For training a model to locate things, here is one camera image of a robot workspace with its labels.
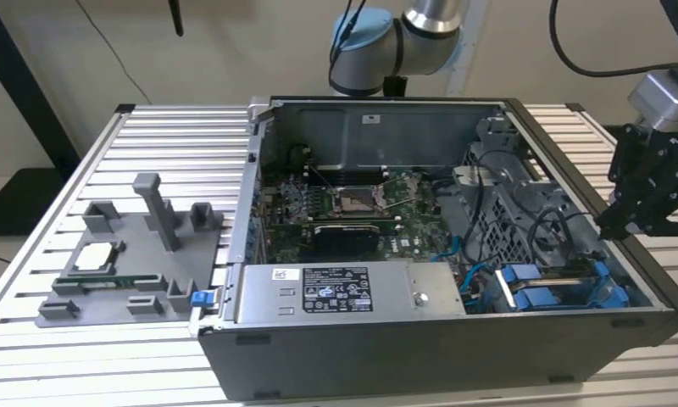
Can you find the black graphics card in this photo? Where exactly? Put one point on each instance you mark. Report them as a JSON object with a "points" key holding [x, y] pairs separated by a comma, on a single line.
{"points": [[344, 239]]}

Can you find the thin locking lever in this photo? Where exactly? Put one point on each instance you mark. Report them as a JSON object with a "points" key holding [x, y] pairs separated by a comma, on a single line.
{"points": [[401, 193]]}

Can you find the black table corner cap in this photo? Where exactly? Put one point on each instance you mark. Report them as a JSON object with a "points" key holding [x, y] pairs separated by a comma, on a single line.
{"points": [[575, 107], [125, 108]]}

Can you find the CPU socket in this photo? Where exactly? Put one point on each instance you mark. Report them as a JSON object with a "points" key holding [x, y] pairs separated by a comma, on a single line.
{"points": [[353, 201]]}

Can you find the small black mount block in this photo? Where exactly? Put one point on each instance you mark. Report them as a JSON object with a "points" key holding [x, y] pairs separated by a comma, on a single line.
{"points": [[396, 87]]}

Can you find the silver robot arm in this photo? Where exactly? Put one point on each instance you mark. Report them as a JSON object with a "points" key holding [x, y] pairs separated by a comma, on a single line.
{"points": [[429, 25]]}

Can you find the black open PC case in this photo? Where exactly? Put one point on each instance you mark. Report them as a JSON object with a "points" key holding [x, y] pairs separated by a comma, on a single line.
{"points": [[373, 360]]}

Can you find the green RAM stick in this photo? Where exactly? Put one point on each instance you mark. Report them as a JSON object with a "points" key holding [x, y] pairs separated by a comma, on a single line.
{"points": [[129, 280]]}

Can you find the hard disk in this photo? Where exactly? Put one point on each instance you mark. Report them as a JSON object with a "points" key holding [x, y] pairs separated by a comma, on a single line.
{"points": [[520, 271], [535, 299]]}

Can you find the silver CPU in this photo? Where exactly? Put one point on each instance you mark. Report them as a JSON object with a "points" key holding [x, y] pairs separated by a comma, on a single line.
{"points": [[95, 258]]}

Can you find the green motherboard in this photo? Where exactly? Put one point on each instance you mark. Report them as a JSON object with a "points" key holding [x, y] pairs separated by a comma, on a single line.
{"points": [[419, 220]]}

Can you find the black RAM slots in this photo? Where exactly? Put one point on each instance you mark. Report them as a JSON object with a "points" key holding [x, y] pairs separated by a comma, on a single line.
{"points": [[348, 174]]}

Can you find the blue case latch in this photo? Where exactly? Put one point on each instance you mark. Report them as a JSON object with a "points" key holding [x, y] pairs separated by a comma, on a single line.
{"points": [[203, 298]]}

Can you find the black antenna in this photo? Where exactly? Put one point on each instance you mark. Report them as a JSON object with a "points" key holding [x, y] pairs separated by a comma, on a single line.
{"points": [[176, 17]]}

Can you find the white case sticker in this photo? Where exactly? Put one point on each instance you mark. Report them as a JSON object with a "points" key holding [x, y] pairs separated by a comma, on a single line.
{"points": [[372, 118]]}

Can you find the black monitor stand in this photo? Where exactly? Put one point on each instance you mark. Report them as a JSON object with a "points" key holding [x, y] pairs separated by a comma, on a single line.
{"points": [[11, 63]]}

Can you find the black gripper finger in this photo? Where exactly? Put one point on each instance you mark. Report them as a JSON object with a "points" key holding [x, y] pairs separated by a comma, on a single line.
{"points": [[659, 195], [631, 169]]}

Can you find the grey metal disk bay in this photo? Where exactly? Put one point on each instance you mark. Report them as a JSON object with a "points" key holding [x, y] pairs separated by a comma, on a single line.
{"points": [[503, 237]]}

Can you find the silver power supply unit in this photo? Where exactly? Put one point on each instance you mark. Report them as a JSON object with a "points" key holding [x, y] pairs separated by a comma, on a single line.
{"points": [[384, 273]]}

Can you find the grey parts rack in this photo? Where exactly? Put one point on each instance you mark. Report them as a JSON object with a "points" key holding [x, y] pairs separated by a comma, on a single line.
{"points": [[141, 258]]}

